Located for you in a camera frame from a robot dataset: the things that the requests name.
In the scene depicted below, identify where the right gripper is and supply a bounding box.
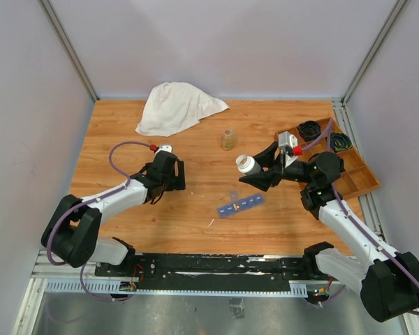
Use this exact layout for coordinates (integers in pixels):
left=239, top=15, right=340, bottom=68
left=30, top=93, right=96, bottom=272
left=239, top=142, right=316, bottom=191

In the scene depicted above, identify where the white cap pill bottle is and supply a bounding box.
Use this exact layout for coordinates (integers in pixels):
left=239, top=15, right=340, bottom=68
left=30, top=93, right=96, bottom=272
left=235, top=154, right=263, bottom=176

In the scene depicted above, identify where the blue weekly pill organizer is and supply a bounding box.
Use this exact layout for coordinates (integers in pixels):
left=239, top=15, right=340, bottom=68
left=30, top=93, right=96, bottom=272
left=216, top=191, right=265, bottom=218

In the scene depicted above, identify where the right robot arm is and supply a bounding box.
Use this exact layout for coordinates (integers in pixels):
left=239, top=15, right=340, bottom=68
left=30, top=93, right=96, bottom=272
left=235, top=142, right=419, bottom=322

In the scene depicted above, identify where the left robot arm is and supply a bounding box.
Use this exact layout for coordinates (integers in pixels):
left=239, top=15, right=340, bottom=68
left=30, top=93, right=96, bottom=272
left=41, top=150, right=186, bottom=276

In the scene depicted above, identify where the clear glass pill bottle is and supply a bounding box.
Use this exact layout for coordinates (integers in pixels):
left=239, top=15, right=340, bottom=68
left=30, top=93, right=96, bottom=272
left=221, top=128, right=236, bottom=151

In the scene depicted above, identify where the white cloth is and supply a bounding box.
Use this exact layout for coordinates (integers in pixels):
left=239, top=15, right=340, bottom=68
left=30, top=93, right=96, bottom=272
left=135, top=82, right=230, bottom=137

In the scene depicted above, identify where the black cup far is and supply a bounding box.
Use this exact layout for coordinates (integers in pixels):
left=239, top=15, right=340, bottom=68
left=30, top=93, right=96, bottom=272
left=297, top=120, right=321, bottom=142

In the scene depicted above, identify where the green black cup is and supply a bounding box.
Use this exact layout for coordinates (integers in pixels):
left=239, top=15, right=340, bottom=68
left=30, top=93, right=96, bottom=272
left=330, top=132, right=353, bottom=153

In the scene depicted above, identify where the wooden compartment tray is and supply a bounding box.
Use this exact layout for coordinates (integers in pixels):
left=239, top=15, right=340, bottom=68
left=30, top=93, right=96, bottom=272
left=274, top=117, right=380, bottom=216

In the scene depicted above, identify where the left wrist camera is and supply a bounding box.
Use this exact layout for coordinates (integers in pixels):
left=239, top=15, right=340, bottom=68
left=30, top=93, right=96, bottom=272
left=156, top=144, right=173, bottom=153

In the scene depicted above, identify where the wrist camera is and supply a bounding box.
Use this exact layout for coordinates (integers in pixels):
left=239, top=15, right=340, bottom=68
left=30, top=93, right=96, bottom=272
left=156, top=144, right=173, bottom=153
left=278, top=131, right=298, bottom=157

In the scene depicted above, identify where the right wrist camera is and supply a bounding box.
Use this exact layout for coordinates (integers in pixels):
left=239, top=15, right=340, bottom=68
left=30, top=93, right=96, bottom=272
left=278, top=131, right=298, bottom=157

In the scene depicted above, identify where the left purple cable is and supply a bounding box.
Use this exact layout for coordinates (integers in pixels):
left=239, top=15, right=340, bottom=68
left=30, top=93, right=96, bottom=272
left=45, top=141, right=160, bottom=266

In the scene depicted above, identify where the purple cable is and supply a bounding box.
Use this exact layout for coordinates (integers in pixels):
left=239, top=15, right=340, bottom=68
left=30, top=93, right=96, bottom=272
left=45, top=141, right=160, bottom=266
left=293, top=118, right=419, bottom=317

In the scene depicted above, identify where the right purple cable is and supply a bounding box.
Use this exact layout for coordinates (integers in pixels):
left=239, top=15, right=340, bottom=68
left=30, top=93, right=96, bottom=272
left=293, top=118, right=419, bottom=317

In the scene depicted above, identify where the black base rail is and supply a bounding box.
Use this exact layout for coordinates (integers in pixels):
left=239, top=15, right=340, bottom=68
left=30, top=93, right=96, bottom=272
left=38, top=249, right=350, bottom=299

